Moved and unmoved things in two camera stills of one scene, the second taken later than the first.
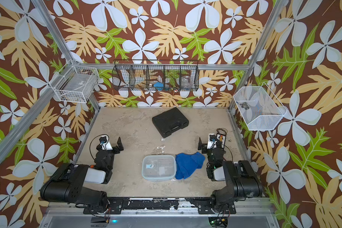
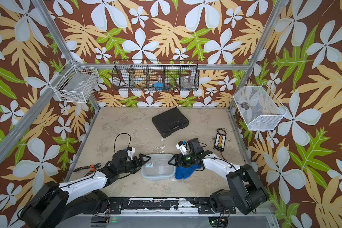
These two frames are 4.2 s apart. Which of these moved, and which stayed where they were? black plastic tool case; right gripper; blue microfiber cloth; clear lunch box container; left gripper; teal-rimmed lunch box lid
Moved: right gripper; left gripper
Stayed: blue microfiber cloth; clear lunch box container; teal-rimmed lunch box lid; black plastic tool case
